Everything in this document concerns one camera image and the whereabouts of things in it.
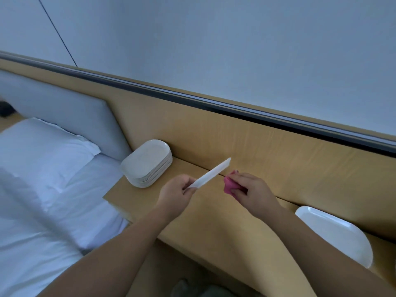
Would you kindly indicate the person's right forearm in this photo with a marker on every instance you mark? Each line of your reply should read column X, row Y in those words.
column 334, row 259

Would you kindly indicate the pile of white oblong plates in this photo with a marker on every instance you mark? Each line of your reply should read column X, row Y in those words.
column 147, row 160

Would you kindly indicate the black wall rail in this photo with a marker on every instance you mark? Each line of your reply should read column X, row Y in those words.
column 185, row 99

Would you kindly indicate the white glossy rectangular plate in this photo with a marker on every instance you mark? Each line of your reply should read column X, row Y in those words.
column 337, row 235
column 213, row 171

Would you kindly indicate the white bed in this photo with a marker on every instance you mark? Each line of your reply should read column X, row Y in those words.
column 74, row 207

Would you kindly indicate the person's left hand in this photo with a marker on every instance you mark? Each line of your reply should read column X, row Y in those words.
column 173, row 198

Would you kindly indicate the person's right hand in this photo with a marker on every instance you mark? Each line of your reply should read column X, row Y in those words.
column 260, row 194

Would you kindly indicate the white pillow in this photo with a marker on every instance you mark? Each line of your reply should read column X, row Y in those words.
column 40, row 154

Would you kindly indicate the person's left forearm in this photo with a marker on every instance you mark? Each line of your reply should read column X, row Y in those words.
column 99, row 263

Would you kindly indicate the pink cleaning cloth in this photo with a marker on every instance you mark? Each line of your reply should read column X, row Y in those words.
column 230, row 185

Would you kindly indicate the black telephone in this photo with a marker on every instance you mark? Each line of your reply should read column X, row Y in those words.
column 5, row 109

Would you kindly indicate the grey upholstered headboard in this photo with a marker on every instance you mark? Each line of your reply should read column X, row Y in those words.
column 62, row 108

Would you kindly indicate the wooden bedside table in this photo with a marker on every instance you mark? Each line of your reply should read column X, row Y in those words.
column 9, row 122

